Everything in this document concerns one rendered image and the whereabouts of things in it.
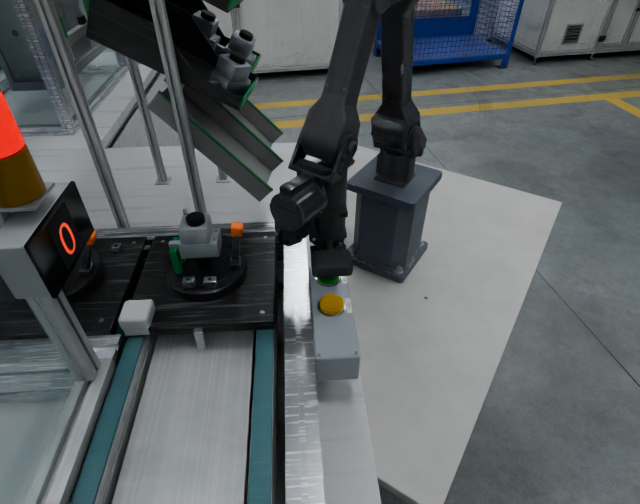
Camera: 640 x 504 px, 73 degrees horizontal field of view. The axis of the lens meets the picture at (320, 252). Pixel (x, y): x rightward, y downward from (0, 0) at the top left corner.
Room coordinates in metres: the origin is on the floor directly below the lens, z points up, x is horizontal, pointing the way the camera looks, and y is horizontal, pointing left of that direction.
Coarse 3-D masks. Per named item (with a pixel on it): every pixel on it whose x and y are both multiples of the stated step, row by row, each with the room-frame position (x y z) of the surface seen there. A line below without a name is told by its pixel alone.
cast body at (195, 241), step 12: (192, 216) 0.57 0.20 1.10; (204, 216) 0.58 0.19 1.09; (180, 228) 0.56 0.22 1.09; (192, 228) 0.56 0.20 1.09; (204, 228) 0.56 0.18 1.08; (216, 228) 0.60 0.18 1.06; (180, 240) 0.55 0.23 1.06; (192, 240) 0.55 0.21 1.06; (204, 240) 0.55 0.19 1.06; (216, 240) 0.56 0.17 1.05; (180, 252) 0.55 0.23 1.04; (192, 252) 0.55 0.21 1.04; (204, 252) 0.55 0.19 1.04; (216, 252) 0.55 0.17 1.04
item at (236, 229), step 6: (234, 222) 0.58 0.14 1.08; (240, 222) 0.59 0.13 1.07; (222, 228) 0.58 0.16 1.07; (234, 228) 0.57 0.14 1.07; (240, 228) 0.57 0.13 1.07; (222, 234) 0.57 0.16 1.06; (228, 234) 0.57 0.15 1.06; (234, 234) 0.57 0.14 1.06; (240, 234) 0.57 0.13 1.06; (234, 240) 0.57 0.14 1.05; (234, 246) 0.57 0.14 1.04; (234, 252) 0.57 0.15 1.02; (234, 258) 0.57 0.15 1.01
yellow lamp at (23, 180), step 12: (12, 156) 0.37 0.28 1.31; (24, 156) 0.38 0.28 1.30; (0, 168) 0.36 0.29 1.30; (12, 168) 0.36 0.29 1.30; (24, 168) 0.37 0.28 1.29; (36, 168) 0.39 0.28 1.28; (0, 180) 0.35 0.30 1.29; (12, 180) 0.36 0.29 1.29; (24, 180) 0.36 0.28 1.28; (36, 180) 0.38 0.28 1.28; (0, 192) 0.35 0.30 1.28; (12, 192) 0.36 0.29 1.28; (24, 192) 0.36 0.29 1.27; (36, 192) 0.37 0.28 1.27; (0, 204) 0.35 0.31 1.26; (12, 204) 0.35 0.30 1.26; (24, 204) 0.36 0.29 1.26
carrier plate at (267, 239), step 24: (168, 240) 0.67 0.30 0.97; (240, 240) 0.67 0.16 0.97; (264, 240) 0.67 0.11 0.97; (264, 264) 0.60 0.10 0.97; (144, 288) 0.54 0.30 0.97; (168, 288) 0.54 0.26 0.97; (240, 288) 0.54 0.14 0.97; (264, 288) 0.54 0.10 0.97; (168, 312) 0.48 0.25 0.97; (192, 312) 0.48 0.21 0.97; (216, 312) 0.48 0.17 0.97; (240, 312) 0.48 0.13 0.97; (264, 312) 0.48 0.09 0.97
